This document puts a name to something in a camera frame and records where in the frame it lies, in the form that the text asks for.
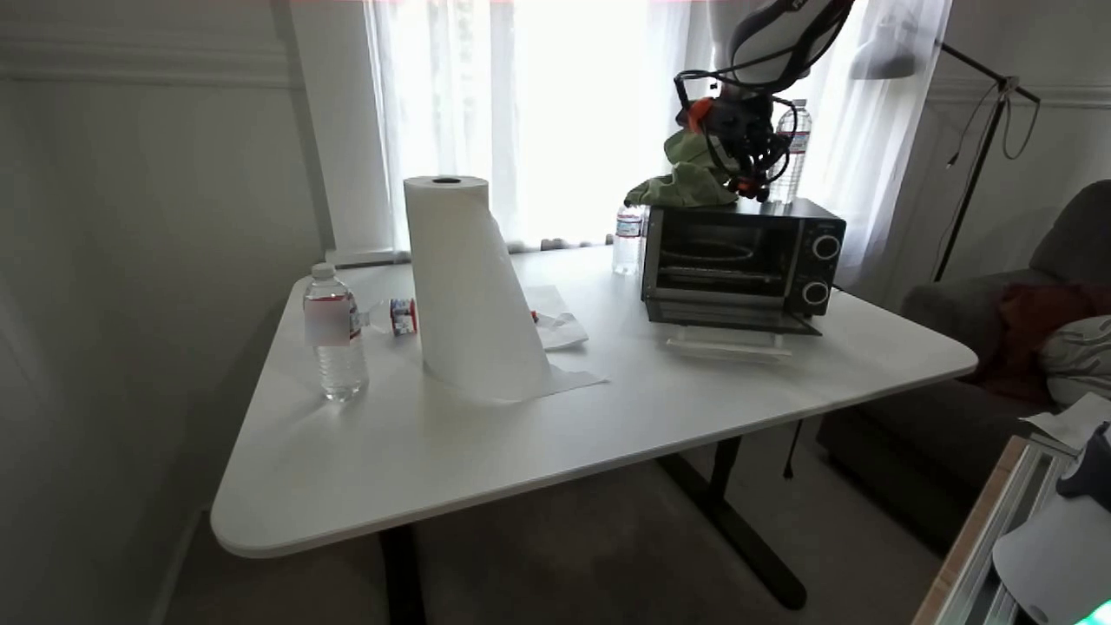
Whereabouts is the white pillow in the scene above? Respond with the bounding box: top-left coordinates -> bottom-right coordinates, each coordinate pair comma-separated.
1037,314 -> 1111,410

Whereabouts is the black tripod stand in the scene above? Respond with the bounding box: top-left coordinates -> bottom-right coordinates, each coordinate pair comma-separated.
932,40 -> 1045,285

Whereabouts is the white round lid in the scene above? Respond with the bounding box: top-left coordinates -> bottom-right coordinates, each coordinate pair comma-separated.
989,492 -> 1111,625

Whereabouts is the white paper stack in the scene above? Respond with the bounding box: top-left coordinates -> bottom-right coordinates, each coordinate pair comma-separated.
1013,389 -> 1111,459

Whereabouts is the dark grey sofa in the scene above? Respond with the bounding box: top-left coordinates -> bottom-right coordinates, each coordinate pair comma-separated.
813,178 -> 1111,562

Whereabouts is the black table leg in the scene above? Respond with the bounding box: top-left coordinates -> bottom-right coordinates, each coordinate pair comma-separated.
653,433 -> 813,615
374,526 -> 432,625

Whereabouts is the dark red cushion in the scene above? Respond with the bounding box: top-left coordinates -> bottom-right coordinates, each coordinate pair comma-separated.
989,283 -> 1096,389

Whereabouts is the clear bottle with red label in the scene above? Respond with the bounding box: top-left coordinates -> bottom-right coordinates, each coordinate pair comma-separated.
299,262 -> 373,408

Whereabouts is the small clear plastic bottle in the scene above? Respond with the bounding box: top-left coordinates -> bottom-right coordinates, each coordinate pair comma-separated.
610,203 -> 653,283

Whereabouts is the clear bottle with blue label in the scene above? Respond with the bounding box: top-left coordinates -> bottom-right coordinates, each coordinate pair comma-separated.
775,96 -> 817,207

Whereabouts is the dark grey object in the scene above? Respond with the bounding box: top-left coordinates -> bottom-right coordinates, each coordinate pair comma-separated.
1051,420 -> 1111,512

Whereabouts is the white table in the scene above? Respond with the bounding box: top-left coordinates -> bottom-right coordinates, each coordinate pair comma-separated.
210,244 -> 984,562

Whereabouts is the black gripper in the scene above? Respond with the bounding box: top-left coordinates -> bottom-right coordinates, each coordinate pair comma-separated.
709,96 -> 800,199

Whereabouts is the silver aluminium frame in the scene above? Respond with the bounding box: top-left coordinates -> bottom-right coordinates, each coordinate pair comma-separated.
941,450 -> 1051,625

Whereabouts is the green cloth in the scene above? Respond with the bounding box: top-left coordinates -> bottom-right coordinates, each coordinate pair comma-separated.
623,125 -> 743,214

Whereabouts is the wooden desk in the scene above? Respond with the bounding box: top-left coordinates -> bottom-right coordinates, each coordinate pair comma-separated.
910,431 -> 1111,625

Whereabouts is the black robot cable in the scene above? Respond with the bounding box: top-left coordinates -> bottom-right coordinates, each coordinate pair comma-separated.
672,63 -> 805,203

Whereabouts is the crumpled white paper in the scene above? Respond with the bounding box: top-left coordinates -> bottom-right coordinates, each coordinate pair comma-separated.
526,283 -> 595,355

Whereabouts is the white paper towel roll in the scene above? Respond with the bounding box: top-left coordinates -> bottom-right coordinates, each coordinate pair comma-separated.
398,171 -> 616,410

